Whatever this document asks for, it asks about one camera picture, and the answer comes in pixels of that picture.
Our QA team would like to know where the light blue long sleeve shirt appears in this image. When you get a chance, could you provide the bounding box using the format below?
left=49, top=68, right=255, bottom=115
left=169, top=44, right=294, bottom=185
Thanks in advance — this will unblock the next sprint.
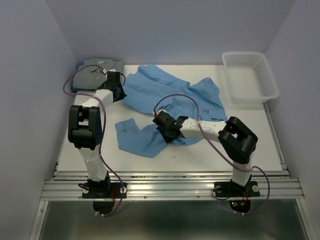
left=115, top=64, right=227, bottom=158

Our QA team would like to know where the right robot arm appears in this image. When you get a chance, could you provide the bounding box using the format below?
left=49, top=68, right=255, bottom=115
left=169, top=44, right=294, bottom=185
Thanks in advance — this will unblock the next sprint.
left=153, top=110, right=258, bottom=195

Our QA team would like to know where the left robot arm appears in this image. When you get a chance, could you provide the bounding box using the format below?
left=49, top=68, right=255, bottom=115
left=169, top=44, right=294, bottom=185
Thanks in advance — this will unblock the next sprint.
left=67, top=69, right=127, bottom=197

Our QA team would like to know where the folded blue shirt under grey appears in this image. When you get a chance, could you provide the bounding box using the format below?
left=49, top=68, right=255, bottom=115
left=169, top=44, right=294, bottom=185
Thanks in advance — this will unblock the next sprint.
left=70, top=62, right=86, bottom=92

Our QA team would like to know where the white plastic basket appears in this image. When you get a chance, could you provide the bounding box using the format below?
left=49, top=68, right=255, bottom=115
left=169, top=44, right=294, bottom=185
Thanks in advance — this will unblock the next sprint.
left=222, top=51, right=280, bottom=104

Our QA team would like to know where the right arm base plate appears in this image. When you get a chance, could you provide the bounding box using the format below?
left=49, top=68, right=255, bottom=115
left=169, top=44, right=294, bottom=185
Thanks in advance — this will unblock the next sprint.
left=213, top=180, right=260, bottom=198

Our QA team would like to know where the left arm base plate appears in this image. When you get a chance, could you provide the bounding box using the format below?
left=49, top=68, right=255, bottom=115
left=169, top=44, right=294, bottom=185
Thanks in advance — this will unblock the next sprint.
left=78, top=181, right=127, bottom=199

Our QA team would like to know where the aluminium rail frame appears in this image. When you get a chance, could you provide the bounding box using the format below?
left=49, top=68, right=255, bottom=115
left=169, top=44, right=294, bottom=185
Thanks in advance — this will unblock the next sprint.
left=41, top=139, right=307, bottom=201

